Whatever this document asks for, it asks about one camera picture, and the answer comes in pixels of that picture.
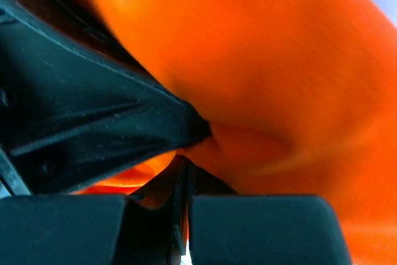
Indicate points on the orange t shirt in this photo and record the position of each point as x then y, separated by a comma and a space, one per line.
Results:
300, 96

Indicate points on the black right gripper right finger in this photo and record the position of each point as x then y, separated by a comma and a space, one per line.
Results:
227, 228

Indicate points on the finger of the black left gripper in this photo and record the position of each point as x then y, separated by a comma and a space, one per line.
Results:
80, 20
71, 116

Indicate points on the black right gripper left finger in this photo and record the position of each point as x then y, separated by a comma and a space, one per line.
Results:
148, 227

